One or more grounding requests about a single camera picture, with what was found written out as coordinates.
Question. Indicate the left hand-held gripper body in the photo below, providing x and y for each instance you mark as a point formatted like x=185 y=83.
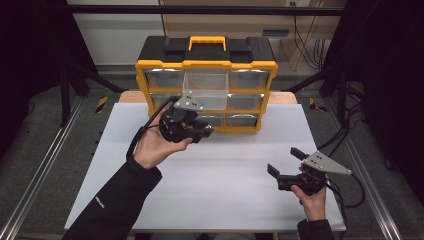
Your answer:
x=180 y=125

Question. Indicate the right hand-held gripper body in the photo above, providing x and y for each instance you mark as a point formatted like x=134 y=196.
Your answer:
x=325 y=163

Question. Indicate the clear plastic drawer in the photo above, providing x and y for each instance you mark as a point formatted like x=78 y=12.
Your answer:
x=213 y=96

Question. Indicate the yellow black organizer case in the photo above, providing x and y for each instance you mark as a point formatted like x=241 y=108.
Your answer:
x=150 y=50

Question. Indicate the person's left hand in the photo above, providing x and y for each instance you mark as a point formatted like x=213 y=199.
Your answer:
x=153 y=146

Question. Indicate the person's right hand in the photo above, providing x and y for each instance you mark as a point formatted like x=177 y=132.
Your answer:
x=313 y=205

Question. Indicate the white table sheet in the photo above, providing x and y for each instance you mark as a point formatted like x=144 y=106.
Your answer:
x=233 y=160

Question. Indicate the grid of clear drawers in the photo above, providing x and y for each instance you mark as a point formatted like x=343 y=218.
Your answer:
x=248 y=79

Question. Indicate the black curtain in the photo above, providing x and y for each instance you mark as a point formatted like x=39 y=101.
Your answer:
x=390 y=66
x=30 y=50

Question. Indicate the aluminium floor rail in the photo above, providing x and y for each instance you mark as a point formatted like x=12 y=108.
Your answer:
x=50 y=153
x=363 y=173

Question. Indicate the black metal frame stand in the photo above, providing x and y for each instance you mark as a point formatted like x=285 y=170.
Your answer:
x=65 y=100
x=341 y=100

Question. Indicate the black horizontal frame bar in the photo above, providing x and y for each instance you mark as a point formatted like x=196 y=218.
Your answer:
x=133 y=9

